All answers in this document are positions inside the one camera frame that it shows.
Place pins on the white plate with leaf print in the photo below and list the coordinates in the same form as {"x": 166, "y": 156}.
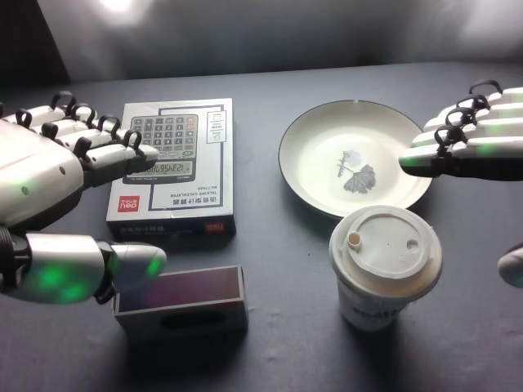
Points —
{"x": 327, "y": 143}

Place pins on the grey white box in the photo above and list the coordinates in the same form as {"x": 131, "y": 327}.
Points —
{"x": 184, "y": 294}

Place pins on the white paper cup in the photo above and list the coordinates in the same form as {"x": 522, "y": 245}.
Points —
{"x": 384, "y": 249}

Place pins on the grey table cloth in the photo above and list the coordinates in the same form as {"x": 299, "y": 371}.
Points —
{"x": 278, "y": 347}

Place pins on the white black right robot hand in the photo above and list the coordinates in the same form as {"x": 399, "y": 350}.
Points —
{"x": 490, "y": 134}

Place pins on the dark box with label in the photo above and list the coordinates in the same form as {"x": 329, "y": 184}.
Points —
{"x": 212, "y": 179}

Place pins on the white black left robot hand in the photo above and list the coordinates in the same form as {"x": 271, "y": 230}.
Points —
{"x": 37, "y": 163}

